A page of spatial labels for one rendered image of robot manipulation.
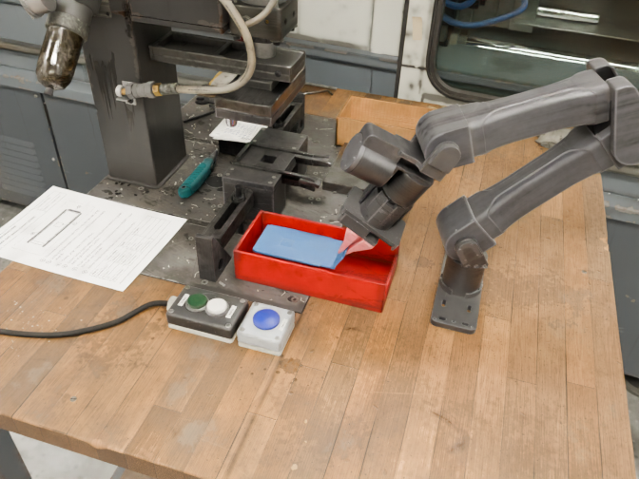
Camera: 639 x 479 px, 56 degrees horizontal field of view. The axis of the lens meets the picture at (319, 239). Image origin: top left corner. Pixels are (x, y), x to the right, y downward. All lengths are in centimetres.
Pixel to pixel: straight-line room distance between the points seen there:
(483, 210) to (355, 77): 88
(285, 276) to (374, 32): 88
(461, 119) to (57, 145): 185
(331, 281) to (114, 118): 53
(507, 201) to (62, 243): 75
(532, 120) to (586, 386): 38
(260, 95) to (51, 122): 146
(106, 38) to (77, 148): 127
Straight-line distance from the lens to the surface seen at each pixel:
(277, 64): 104
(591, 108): 87
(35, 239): 118
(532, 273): 110
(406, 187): 85
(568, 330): 102
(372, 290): 93
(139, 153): 122
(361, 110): 145
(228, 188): 112
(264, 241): 101
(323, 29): 172
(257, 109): 101
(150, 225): 115
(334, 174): 124
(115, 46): 114
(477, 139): 83
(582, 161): 91
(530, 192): 91
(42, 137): 248
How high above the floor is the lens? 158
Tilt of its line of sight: 38 degrees down
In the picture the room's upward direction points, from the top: 2 degrees clockwise
